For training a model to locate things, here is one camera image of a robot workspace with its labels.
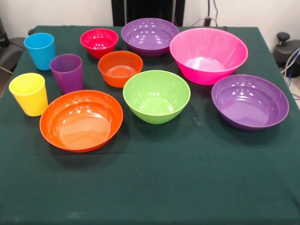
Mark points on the green bowl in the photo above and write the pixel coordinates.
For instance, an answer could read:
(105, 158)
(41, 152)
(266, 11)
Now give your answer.
(154, 112)

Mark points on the large pink bowl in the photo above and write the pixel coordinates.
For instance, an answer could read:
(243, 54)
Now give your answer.
(206, 70)

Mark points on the blue plastic cup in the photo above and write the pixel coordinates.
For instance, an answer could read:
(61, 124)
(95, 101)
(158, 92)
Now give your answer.
(43, 58)

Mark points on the dark green table cloth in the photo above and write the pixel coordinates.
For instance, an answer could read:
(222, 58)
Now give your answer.
(150, 175)

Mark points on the purple bowl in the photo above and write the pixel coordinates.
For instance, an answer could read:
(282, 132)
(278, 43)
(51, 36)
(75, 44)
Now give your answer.
(248, 107)
(150, 39)

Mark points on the small orange bowl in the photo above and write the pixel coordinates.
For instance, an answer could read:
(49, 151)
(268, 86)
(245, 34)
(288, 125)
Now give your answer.
(117, 79)

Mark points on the black chair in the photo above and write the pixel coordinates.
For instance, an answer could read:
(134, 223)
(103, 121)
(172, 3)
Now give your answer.
(10, 54)

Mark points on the purple plastic cup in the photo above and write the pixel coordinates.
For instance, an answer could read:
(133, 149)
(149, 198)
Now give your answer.
(68, 79)

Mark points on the yellow plastic cup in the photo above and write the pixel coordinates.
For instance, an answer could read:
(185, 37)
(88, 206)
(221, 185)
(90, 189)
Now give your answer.
(29, 103)

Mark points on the black equipment with knob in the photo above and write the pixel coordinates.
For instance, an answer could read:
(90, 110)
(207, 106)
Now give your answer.
(284, 54)

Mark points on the large orange bowl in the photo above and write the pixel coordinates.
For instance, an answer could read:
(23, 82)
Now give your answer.
(79, 122)

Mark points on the small red bowl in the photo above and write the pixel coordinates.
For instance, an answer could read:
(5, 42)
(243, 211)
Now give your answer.
(98, 50)

